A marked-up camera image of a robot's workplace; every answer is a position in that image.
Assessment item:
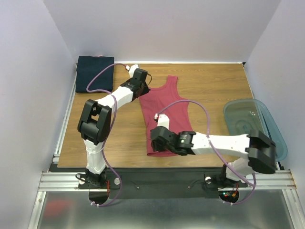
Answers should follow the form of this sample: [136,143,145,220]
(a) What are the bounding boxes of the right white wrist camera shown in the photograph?
[154,114,170,129]

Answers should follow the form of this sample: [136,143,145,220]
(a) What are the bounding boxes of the aluminium frame rail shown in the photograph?
[29,158,305,229]

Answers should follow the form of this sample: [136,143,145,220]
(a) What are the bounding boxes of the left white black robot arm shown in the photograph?
[77,65,150,188]

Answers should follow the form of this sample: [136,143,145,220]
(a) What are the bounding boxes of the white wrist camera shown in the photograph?
[154,114,170,129]
[125,64,139,73]

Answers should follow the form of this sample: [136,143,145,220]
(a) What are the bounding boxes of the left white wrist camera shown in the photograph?
[125,64,139,73]

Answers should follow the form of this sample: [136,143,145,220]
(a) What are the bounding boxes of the folded navy tank top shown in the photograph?
[75,56,114,93]

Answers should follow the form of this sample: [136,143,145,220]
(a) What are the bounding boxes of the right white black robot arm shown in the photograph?
[150,126,276,186]

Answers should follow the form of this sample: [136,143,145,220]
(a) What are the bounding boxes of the red tank top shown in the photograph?
[138,75,193,158]

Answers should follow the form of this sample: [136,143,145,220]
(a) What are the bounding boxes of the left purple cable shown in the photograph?
[86,62,131,208]

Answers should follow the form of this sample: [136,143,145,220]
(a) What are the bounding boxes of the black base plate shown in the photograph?
[78,167,247,199]

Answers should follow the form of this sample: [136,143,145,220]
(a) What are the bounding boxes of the clear teal plastic bin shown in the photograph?
[224,99,288,162]

